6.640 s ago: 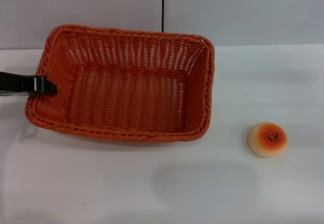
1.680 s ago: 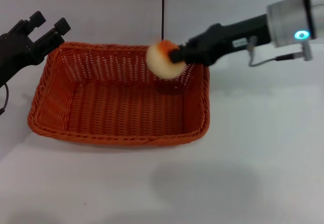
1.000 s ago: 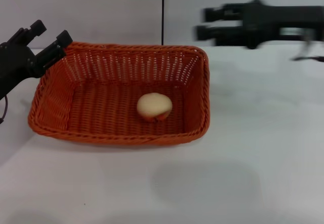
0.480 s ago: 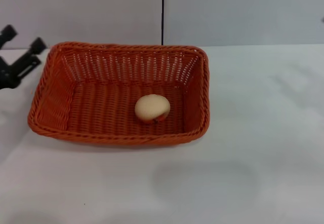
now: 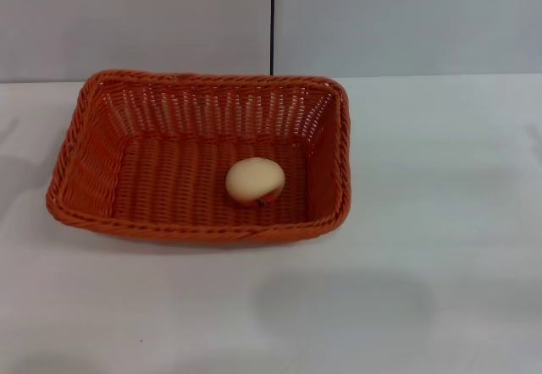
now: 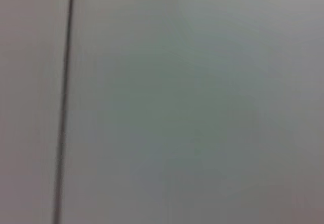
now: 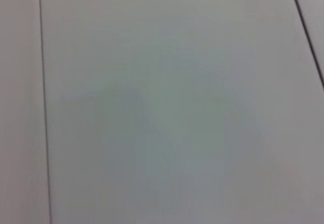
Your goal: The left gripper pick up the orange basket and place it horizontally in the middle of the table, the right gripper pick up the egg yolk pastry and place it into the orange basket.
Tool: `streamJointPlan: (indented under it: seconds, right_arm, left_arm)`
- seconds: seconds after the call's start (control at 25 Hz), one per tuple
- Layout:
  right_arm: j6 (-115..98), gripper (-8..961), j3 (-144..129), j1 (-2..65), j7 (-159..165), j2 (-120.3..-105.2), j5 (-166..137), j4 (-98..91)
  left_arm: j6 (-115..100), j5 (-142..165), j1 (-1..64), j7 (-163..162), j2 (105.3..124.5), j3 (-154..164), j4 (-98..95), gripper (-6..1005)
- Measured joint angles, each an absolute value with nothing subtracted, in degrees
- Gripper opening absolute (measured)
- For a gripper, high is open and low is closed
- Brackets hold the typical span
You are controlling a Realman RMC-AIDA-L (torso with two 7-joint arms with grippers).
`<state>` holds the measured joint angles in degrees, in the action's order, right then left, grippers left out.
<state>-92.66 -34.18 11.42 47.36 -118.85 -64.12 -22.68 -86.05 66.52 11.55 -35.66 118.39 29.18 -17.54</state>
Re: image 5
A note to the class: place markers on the orange woven plastic basket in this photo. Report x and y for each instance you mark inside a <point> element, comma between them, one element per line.
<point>169,188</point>

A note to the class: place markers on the round toy bun with sesame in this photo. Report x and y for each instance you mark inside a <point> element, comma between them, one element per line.
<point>253,181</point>

